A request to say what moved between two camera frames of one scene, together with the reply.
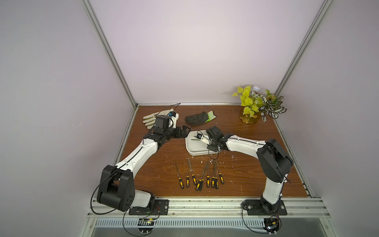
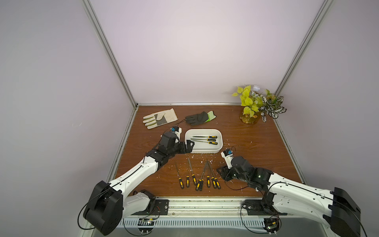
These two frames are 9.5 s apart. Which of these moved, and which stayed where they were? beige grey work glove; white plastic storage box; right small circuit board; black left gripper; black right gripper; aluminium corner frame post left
Moved: black left gripper; black right gripper
Stayed: right small circuit board; aluminium corner frame post left; beige grey work glove; white plastic storage box
